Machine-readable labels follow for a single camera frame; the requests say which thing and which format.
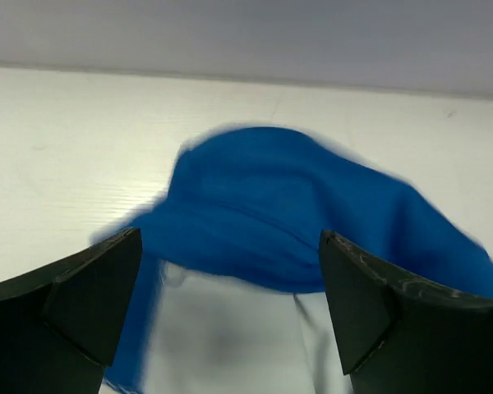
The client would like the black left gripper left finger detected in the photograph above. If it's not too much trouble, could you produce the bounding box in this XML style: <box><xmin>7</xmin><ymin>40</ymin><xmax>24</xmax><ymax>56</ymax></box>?
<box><xmin>0</xmin><ymin>228</ymin><xmax>142</xmax><ymax>394</ymax></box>

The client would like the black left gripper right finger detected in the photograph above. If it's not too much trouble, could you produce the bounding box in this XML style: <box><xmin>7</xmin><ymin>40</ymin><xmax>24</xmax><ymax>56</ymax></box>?
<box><xmin>319</xmin><ymin>231</ymin><xmax>493</xmax><ymax>394</ymax></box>

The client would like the blue zip-up jacket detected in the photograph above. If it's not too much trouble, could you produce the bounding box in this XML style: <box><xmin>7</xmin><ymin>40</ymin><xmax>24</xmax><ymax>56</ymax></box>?
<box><xmin>104</xmin><ymin>126</ymin><xmax>493</xmax><ymax>393</ymax></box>

